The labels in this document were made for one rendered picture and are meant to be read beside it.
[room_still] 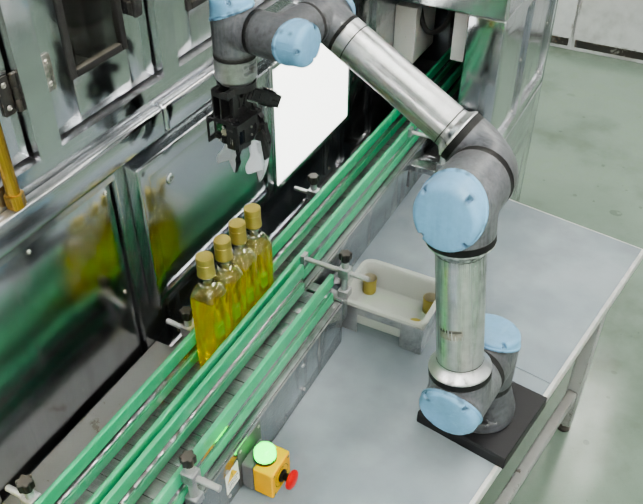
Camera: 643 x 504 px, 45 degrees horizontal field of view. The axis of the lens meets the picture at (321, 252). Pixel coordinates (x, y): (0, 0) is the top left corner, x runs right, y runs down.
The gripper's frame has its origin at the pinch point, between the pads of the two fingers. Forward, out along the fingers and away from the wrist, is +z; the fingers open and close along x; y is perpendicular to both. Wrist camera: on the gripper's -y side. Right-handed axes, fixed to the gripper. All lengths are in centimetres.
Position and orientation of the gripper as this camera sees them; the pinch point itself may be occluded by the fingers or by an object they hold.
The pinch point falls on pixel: (249, 169)
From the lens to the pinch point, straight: 152.9
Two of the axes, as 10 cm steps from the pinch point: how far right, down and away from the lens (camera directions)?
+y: -5.4, 5.3, -6.6
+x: 8.4, 3.4, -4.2
